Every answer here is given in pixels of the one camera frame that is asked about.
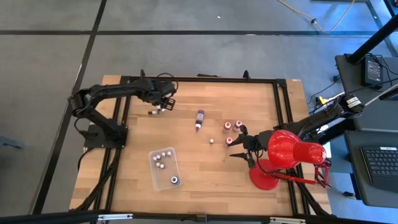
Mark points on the clear plastic container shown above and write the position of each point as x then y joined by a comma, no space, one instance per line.
161,181

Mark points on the black laptop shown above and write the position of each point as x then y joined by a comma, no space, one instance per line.
382,165

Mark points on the red desk lamp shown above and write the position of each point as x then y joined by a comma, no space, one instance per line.
283,149

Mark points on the red food coloring bottle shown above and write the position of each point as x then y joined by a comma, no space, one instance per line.
227,126
238,124
229,141

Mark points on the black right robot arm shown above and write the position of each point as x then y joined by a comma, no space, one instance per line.
311,122

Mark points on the silver metal bracket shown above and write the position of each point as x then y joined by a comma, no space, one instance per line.
115,216
287,220

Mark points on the yellow plug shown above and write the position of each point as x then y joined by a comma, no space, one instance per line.
323,100

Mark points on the black crossbar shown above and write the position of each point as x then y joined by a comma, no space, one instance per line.
46,220

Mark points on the black power adapter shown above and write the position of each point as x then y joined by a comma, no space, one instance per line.
372,71

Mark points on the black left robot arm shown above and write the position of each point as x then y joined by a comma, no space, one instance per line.
115,90

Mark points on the black aluminium table frame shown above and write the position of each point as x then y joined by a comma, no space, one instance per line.
202,79

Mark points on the dark grey side desk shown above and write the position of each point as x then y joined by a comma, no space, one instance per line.
353,161

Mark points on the black pole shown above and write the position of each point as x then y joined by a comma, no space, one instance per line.
373,40

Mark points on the blue food coloring bottle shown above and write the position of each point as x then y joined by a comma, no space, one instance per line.
174,180

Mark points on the purple food coloring bottle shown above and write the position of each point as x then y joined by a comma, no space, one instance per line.
200,118

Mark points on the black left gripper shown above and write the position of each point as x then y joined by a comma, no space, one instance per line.
155,90

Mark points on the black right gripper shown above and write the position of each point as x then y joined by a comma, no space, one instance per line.
256,141

